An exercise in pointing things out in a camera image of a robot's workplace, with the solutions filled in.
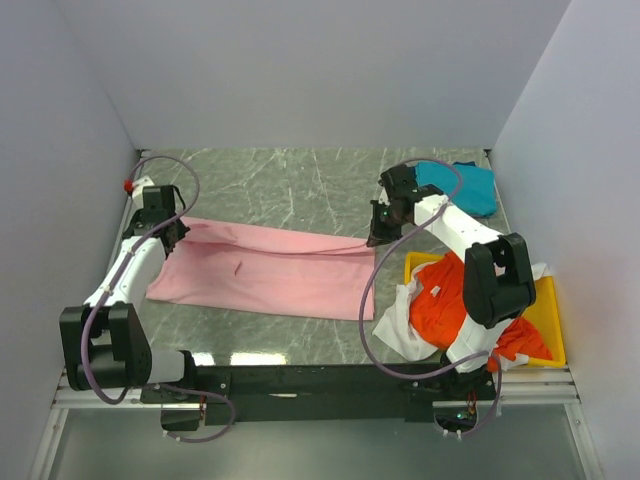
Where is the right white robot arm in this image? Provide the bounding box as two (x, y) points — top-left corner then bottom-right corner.
(366, 158), (536, 399)

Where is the white t shirt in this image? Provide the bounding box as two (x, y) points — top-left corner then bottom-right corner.
(371, 258), (554, 374)

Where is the black base beam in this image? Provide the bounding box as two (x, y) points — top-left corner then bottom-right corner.
(141, 364), (496, 431)

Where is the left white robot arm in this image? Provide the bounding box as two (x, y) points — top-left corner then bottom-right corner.
(59, 177), (200, 402)

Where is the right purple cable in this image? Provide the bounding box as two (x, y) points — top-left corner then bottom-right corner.
(358, 158), (503, 437)

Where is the yellow plastic bin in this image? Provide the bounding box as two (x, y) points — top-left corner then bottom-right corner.
(402, 250), (568, 370)

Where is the folded teal t shirt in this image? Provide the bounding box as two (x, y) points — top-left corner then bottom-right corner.
(415, 162), (497, 218)

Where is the orange t shirt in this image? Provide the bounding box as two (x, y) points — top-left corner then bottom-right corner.
(404, 252), (552, 368)

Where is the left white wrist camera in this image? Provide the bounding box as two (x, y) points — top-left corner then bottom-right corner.
(123, 176), (155, 203)

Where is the pink t shirt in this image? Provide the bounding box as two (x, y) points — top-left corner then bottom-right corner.
(146, 217), (375, 321)

